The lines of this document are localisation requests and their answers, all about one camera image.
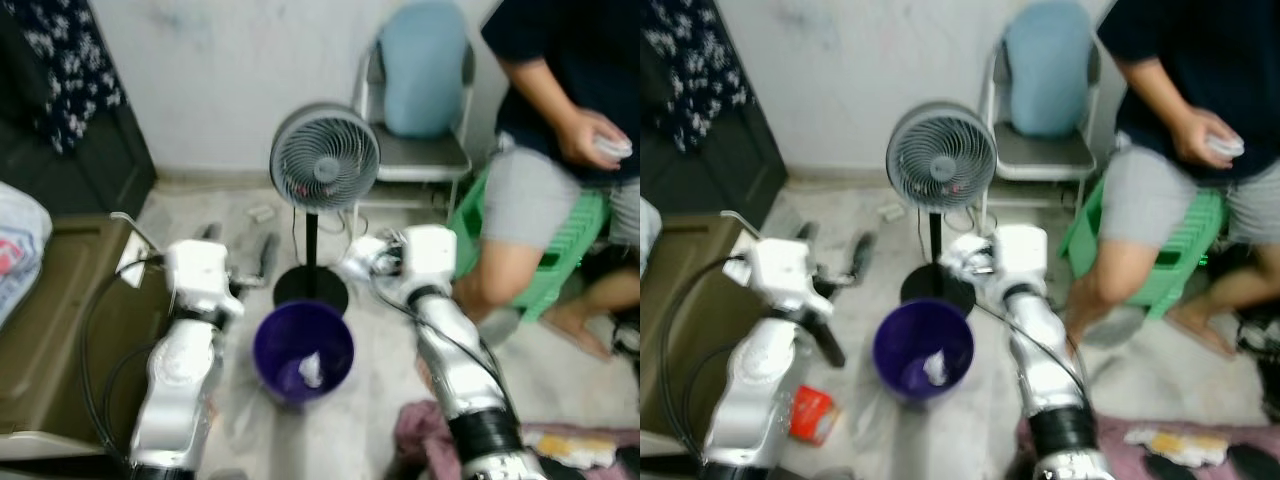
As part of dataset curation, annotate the olive brown cabinet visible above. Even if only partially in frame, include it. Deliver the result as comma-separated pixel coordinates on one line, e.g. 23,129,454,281
640,212,771,461
0,212,173,463

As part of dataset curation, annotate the white paper card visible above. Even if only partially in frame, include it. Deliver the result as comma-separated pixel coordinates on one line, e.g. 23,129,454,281
110,211,164,289

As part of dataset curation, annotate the purple plastic waste bin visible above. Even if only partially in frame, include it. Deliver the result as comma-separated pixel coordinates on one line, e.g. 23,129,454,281
872,297,977,403
251,297,357,406

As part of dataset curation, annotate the green plastic stool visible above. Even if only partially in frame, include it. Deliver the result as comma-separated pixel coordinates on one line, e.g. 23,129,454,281
1058,170,1229,321
446,163,613,324

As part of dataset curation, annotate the dark floral cloth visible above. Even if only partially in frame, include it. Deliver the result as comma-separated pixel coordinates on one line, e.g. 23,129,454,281
640,0,753,153
0,0,128,156

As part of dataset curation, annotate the left arm long black cable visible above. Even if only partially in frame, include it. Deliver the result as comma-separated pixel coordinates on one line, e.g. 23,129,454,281
655,253,753,471
78,253,169,471

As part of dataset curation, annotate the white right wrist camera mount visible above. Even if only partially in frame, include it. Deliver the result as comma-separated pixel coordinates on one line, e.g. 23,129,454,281
398,224,459,301
990,224,1049,296

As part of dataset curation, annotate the black wooden cabinet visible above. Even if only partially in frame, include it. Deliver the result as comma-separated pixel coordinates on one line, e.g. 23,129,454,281
0,95,158,218
640,60,789,216

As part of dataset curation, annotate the red snack packet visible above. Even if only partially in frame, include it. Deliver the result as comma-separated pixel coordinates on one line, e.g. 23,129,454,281
788,385,841,447

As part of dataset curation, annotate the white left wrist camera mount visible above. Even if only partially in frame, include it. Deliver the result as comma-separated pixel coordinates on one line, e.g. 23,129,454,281
163,238,246,321
747,237,836,319

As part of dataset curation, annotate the purple cartoon print blanket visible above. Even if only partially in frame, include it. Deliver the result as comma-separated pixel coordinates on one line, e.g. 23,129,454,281
393,400,641,480
1015,415,1280,480

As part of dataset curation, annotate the grey metal folding chair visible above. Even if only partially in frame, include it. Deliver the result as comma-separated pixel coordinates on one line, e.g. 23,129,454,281
978,38,1103,216
352,38,478,219

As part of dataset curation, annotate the grey pedestal fan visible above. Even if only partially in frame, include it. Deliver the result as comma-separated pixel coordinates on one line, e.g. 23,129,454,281
885,100,999,319
268,102,382,317

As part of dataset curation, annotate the light blue cushion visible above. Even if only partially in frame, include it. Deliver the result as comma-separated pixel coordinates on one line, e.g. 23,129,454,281
377,0,471,140
1003,0,1096,139

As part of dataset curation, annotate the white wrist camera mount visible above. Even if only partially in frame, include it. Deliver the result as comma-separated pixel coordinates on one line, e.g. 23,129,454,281
990,224,1049,296
398,224,459,301
163,238,246,321
747,237,836,319

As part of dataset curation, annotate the grey slipper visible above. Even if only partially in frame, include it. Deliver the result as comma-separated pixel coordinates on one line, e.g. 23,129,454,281
478,303,523,348
1083,304,1148,351

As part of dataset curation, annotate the person in grey shorts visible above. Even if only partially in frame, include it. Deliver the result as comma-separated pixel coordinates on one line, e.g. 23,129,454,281
1062,0,1280,361
450,0,641,361

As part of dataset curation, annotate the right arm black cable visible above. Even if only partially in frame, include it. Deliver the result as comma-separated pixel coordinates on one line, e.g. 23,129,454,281
370,285,516,416
970,298,1096,416

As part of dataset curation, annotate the left arm short black cable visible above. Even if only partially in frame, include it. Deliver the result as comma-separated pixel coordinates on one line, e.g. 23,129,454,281
682,340,736,456
100,340,156,456

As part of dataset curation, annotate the pale denim garment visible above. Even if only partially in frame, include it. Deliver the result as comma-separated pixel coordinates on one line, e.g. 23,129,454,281
0,181,53,329

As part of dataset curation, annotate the person's right hand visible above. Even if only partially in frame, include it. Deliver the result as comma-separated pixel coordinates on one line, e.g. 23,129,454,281
556,107,635,173
1172,105,1248,171

